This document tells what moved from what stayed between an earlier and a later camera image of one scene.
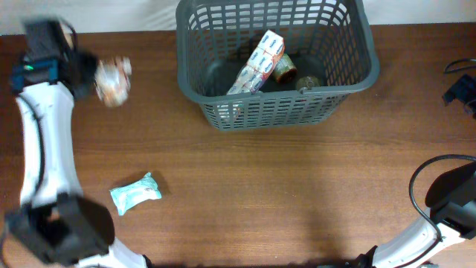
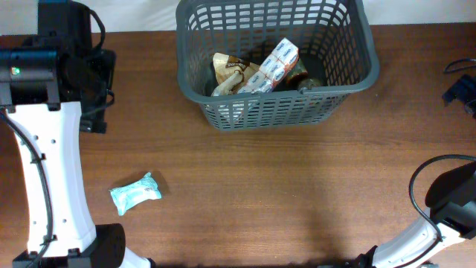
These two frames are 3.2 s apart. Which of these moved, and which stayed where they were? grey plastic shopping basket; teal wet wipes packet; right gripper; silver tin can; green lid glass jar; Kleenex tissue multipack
Moved: Kleenex tissue multipack; green lid glass jar
Stayed: silver tin can; teal wet wipes packet; right gripper; grey plastic shopping basket
